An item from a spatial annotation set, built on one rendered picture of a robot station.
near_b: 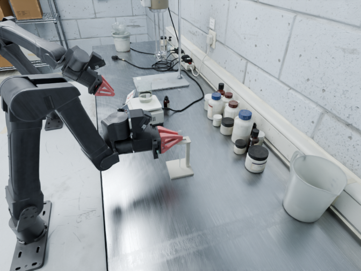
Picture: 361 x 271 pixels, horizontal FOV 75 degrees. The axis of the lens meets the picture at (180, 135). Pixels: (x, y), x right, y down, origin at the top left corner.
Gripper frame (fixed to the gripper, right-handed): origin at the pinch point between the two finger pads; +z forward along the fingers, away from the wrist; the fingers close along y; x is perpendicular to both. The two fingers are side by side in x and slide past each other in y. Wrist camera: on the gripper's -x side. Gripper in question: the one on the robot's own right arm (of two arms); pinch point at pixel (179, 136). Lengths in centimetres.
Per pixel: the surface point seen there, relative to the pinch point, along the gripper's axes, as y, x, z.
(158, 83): 68, 13, 5
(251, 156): -6.4, 7.7, 22.8
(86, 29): 271, 26, -49
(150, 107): 29.5, 5.3, -5.1
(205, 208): -17.7, 14.1, 3.4
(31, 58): 237, 45, -109
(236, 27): 48, -19, 39
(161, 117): 27.9, 10.0, -1.0
